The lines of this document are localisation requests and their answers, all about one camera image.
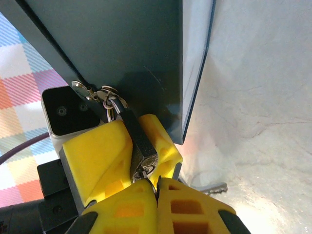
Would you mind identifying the silver metal hasp plate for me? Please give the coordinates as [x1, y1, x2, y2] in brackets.
[71, 81, 99, 101]

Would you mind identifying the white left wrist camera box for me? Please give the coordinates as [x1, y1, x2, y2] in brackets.
[40, 86, 102, 147]

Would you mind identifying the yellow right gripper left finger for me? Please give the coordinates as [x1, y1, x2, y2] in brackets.
[81, 179, 159, 234]

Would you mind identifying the purple cable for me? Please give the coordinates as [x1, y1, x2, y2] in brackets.
[0, 133, 51, 166]

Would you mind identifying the white thin cord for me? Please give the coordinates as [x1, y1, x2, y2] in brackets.
[104, 97, 122, 122]

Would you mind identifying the silver key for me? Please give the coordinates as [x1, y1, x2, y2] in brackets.
[133, 170, 159, 195]

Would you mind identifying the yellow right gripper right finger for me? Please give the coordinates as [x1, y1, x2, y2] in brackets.
[156, 177, 237, 234]

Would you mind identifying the dark teal box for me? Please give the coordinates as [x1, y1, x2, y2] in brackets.
[0, 0, 217, 146]

